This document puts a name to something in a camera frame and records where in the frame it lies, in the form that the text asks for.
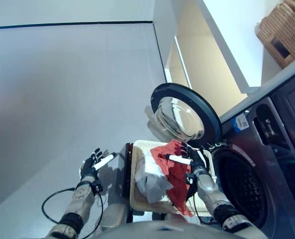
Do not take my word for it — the white garment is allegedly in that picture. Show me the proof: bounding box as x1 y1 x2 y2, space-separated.
134 151 174 204

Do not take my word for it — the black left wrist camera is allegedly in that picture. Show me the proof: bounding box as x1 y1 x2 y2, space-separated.
91 182 104 194

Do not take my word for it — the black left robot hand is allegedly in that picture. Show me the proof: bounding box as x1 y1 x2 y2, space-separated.
80 148 117 182

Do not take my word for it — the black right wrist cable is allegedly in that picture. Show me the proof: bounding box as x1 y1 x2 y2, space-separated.
186 183 214 223

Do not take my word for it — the cream wicker laundry basket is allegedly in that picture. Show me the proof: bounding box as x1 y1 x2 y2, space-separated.
129 139 218 216

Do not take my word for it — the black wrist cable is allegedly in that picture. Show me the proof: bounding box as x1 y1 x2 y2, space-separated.
186 183 214 223
41 187 105 238

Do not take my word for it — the white cabinet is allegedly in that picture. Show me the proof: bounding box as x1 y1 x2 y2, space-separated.
151 0 263 95

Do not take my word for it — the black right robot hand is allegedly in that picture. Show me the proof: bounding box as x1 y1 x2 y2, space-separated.
165 143 210 175

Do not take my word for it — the brown wicker storage basket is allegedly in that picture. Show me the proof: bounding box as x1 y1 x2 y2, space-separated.
255 1 295 70

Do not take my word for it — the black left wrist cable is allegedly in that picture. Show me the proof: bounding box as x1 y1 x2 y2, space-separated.
41 187 105 238

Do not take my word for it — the grey robot torso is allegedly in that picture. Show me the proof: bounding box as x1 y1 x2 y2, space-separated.
99 221 241 239

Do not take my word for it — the red garment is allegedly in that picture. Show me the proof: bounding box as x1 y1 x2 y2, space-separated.
149 139 196 217

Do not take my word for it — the dark grey washing machine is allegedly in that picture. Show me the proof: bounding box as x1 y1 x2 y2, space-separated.
204 69 295 239

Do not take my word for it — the round glass washing machine door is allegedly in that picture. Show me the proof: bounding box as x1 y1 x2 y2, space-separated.
144 83 223 148

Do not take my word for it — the blue and white label sticker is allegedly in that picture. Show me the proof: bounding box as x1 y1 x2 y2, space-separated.
231 116 250 132

